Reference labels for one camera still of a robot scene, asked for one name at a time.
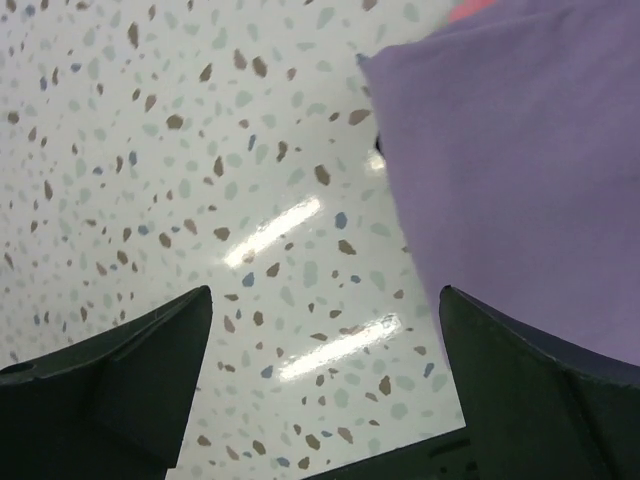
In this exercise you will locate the purple t shirt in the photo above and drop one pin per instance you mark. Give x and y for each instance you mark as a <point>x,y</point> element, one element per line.
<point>511,143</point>

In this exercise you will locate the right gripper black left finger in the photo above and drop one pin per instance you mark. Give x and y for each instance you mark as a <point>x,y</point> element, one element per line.
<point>114,406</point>

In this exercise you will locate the pink folded t shirt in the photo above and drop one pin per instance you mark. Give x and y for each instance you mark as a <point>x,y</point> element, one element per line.
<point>472,10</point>

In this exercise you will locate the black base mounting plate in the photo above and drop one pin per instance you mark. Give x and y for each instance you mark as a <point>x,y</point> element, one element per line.
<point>448,456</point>

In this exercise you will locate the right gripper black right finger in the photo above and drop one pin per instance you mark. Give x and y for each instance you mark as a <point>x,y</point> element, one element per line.
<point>536,406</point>

